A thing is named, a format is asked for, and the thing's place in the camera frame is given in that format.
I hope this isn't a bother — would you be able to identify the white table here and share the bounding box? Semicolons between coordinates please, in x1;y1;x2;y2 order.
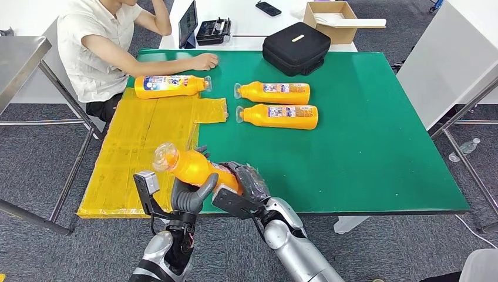
159;0;358;52

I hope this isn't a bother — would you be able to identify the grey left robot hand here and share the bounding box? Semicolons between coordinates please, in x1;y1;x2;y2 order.
170;145;220;216

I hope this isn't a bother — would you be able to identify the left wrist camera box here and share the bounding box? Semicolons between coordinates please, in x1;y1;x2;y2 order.
133;170;174;217

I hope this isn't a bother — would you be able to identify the orange detergent bottle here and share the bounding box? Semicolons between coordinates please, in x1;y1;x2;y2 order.
235;103;319;130
134;75;213;100
234;80;311;105
152;142;244;196

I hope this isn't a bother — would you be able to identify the clear plastic water bottle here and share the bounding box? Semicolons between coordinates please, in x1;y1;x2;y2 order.
448;137;482;163

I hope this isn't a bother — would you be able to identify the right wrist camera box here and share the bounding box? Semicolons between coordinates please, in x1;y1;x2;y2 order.
211;184;269;221

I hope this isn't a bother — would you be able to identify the steel table frame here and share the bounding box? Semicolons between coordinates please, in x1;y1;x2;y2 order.
429;76;498;234

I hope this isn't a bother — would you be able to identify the white floor cable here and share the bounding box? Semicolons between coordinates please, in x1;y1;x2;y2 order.
454;214;498;250

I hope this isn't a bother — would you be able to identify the white foam sheet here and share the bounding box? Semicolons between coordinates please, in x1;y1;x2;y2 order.
313;12;386;29

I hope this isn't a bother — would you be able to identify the black zip case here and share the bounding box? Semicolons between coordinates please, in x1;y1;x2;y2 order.
262;21;332;77

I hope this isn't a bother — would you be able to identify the yellow taped cardboard sheet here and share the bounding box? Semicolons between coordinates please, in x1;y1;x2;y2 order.
76;87;229;219

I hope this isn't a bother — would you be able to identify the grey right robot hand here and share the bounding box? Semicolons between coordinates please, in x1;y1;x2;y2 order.
220;160;272;204

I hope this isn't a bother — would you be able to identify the white table leg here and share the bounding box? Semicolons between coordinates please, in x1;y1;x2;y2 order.
334;216;371;235

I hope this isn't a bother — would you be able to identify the dark tablet with stand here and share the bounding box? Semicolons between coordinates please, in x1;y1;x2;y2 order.
178;0;199;49

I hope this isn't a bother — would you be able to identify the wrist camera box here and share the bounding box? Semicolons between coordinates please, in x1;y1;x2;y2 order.
133;170;174;217
211;184;269;221

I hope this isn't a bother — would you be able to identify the stainless steel table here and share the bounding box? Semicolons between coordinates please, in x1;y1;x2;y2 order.
0;35;106;236

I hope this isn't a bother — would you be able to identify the brown cardboard box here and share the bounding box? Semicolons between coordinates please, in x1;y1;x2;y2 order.
302;1;359;45

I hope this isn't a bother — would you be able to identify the black plastic tool tray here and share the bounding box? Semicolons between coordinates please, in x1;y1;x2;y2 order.
196;17;233;46

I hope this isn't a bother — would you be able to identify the black smartphone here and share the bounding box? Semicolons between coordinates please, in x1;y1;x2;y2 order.
255;1;282;18

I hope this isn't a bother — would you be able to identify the person's right hand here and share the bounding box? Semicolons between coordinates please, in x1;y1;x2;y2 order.
191;52;220;72

